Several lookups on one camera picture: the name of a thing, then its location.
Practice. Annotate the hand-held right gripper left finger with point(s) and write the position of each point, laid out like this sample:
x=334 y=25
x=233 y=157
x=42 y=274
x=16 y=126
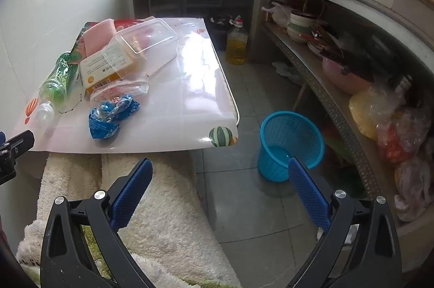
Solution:
x=132 y=193

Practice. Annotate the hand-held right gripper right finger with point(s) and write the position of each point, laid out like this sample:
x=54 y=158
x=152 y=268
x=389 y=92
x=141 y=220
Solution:
x=308 y=196

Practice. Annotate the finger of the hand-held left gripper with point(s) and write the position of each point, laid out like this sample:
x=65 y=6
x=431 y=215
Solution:
x=20 y=142

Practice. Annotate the blue plastic basket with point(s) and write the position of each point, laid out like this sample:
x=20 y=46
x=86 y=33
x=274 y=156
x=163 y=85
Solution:
x=288 y=132

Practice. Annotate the green plastic bottle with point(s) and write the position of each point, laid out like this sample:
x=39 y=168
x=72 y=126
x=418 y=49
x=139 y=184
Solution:
x=61 y=77

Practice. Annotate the white orange medicine box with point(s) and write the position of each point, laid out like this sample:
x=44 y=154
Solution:
x=98 y=71

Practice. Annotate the red snack pouch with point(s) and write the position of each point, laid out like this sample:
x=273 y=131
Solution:
x=129 y=24

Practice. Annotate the cream fluffy blanket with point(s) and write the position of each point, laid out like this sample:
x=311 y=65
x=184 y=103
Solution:
x=169 y=206

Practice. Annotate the blue plastic wrapper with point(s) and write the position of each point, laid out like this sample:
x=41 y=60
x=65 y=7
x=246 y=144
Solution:
x=101 y=125

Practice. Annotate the yellow plastic bag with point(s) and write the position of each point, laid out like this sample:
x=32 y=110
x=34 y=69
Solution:
x=362 y=115

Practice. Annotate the red plastic bag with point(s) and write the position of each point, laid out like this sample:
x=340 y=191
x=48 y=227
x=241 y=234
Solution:
x=393 y=145

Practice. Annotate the clear plastic bag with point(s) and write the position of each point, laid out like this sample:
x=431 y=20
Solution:
x=129 y=87

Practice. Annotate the pale pink plastic bag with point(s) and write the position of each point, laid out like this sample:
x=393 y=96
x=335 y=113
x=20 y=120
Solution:
x=413 y=186

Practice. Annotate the printed plastic tablecloth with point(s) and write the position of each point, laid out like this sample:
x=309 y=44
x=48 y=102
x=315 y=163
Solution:
x=190 y=87

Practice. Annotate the perforated metal shelf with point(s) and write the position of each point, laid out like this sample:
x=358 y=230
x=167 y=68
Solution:
x=305 y=71

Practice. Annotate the pink basin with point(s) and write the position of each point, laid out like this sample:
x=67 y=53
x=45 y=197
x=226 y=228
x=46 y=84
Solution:
x=339 y=74

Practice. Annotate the white rag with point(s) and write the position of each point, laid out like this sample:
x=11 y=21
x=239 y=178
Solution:
x=284 y=69

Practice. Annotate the pink towel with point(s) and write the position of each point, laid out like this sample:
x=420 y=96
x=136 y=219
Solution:
x=98 y=37

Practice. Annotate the pile of kitchen utensils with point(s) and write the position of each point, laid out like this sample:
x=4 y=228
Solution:
x=325 y=43

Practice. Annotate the clear plastic container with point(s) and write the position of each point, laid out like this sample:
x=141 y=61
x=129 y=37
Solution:
x=149 y=37

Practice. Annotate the cooking oil bottle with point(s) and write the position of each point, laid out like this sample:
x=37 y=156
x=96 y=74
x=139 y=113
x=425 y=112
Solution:
x=236 y=50

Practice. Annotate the stack of white bowls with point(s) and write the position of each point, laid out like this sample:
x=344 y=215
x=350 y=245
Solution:
x=301 y=26

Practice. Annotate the white plastic bag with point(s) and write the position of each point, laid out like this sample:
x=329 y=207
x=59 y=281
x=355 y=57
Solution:
x=279 y=15

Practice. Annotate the black bucket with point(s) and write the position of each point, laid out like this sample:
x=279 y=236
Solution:
x=218 y=30

